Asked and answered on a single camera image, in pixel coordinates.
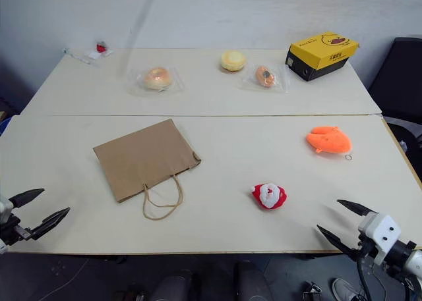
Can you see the yellow black duck print box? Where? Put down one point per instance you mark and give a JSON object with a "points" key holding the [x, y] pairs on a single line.
{"points": [[321, 55]]}

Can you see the red santa plush toy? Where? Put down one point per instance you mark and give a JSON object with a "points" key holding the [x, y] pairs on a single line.
{"points": [[269, 195]]}

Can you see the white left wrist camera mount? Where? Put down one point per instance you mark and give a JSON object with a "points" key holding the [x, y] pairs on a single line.
{"points": [[3, 208]]}

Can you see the small red item in packet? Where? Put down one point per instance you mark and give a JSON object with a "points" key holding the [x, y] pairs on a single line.
{"points": [[101, 47]]}

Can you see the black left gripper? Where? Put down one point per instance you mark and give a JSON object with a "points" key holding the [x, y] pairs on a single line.
{"points": [[11, 230]]}

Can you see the round yellow toy cake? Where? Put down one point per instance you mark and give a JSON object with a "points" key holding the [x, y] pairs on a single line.
{"points": [[232, 61]]}

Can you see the black chair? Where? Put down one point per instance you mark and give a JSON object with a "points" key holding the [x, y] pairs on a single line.
{"points": [[397, 77]]}

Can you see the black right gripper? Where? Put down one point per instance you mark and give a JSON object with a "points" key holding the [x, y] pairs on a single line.
{"points": [[365, 250]]}

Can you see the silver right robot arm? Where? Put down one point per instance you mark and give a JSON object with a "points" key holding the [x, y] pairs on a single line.
{"points": [[410, 264]]}

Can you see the orange plush toy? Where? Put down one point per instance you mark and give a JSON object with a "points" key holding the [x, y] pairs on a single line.
{"points": [[329, 142]]}

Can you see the dark rounded shape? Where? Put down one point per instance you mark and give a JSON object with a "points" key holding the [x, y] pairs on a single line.
{"points": [[173, 286]]}

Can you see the white pen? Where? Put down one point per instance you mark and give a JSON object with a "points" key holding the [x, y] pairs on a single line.
{"points": [[77, 56]]}

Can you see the blue container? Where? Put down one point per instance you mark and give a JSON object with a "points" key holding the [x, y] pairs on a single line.
{"points": [[4, 124]]}

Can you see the brown donut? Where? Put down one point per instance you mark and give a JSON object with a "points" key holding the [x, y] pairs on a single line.
{"points": [[265, 77]]}

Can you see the white grey shoe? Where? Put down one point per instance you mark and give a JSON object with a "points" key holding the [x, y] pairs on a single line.
{"points": [[344, 289]]}

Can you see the pink bun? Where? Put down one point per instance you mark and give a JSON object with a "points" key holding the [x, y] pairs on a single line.
{"points": [[156, 78]]}

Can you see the grey chair base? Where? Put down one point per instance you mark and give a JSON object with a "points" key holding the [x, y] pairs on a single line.
{"points": [[407, 139]]}

